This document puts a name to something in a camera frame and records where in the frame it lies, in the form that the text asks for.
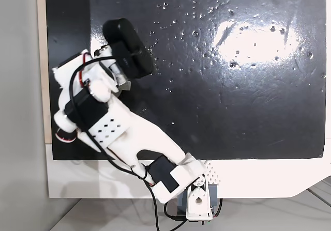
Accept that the grey table clamp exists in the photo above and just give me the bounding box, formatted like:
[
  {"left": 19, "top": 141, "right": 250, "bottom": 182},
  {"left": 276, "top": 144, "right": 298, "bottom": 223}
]
[{"left": 176, "top": 183, "right": 219, "bottom": 216}]

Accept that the black table mat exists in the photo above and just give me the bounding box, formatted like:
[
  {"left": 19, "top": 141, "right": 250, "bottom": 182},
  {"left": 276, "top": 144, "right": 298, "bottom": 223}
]
[{"left": 45, "top": 0, "right": 326, "bottom": 161}]

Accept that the black base cable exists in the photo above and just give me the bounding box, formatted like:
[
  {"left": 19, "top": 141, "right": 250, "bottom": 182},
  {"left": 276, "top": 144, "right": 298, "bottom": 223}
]
[{"left": 163, "top": 196, "right": 223, "bottom": 224}]

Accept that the beige wooden board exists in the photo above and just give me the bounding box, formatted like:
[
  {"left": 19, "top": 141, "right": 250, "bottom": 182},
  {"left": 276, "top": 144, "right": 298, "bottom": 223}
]
[{"left": 36, "top": 0, "right": 52, "bottom": 145}]

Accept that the black silver camera mount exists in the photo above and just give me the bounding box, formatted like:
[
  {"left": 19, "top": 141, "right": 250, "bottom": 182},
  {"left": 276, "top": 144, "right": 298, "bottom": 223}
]
[{"left": 110, "top": 61, "right": 129, "bottom": 86}]

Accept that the black camera cable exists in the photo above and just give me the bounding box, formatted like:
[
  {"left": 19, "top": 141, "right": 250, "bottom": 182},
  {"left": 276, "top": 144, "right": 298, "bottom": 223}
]
[{"left": 68, "top": 56, "right": 187, "bottom": 231}]

